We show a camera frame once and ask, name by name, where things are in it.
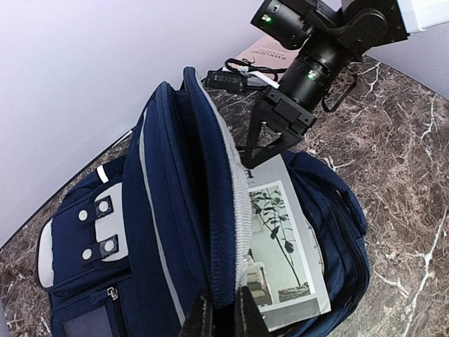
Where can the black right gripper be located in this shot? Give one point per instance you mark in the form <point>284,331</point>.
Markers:
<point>275,109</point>

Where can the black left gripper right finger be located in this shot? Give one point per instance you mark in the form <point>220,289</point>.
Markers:
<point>248,321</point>

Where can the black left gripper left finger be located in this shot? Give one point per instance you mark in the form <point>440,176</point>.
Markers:
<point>199,321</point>

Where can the grey ianra magazine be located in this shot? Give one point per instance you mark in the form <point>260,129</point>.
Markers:
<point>285,271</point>

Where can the pink book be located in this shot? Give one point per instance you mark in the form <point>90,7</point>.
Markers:
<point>266,56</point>

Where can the navy blue student backpack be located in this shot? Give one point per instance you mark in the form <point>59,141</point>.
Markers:
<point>133,243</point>

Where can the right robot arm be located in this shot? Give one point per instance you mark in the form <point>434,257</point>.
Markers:
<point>327,41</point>

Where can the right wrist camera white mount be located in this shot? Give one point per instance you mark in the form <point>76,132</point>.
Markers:
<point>240,76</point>

